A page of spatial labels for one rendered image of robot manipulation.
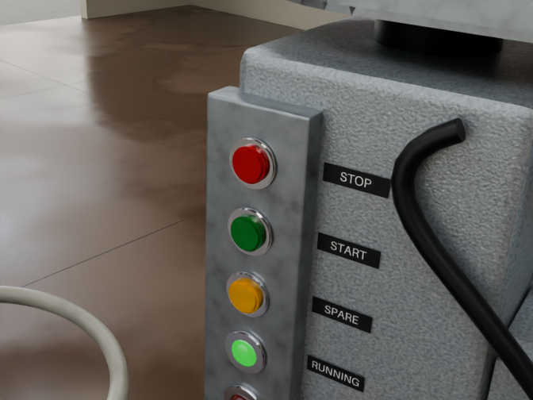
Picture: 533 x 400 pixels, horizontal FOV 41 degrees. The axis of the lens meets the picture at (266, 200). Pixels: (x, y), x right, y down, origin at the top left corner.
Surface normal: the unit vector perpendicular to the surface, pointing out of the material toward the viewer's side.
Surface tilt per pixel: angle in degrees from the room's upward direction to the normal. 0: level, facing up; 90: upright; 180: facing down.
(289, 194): 90
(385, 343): 90
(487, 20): 90
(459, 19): 90
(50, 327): 0
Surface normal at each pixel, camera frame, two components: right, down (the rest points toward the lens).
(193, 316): 0.04, -0.90
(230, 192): -0.53, 0.34
